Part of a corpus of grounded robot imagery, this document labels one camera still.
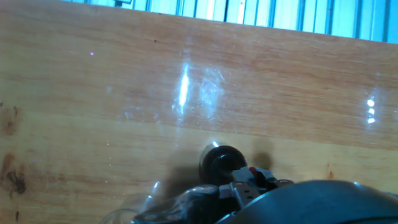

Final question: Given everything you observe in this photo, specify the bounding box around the amber glass bottle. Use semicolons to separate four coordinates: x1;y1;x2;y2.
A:
198;142;249;187

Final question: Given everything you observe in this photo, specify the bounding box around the varnished wooden board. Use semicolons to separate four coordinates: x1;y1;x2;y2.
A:
0;0;398;224

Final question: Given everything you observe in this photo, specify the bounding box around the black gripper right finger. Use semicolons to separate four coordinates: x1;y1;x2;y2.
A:
254;167;295;191

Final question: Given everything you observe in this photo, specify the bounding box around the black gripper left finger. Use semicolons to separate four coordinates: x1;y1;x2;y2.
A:
219;167;261;215

